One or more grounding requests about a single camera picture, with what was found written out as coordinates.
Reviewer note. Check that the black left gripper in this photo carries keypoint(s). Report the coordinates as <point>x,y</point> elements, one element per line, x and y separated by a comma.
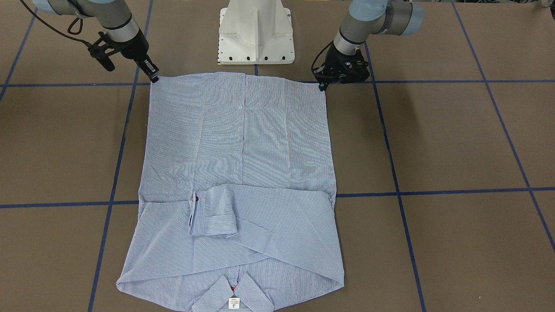
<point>322,83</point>

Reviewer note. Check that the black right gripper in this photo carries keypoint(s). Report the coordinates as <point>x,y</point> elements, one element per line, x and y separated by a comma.
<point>133,48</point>

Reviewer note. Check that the blue striped button shirt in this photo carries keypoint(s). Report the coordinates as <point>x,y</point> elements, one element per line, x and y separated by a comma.
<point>236,197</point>

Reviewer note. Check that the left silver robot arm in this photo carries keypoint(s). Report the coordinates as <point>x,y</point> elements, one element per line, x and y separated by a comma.
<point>371,17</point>

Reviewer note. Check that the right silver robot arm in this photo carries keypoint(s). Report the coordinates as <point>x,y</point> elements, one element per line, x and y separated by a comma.
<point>121,33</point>

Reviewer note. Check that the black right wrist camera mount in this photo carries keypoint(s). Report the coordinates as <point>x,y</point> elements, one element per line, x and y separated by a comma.
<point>102,49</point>

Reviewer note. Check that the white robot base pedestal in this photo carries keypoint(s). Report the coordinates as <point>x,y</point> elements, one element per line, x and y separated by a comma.
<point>255,32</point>

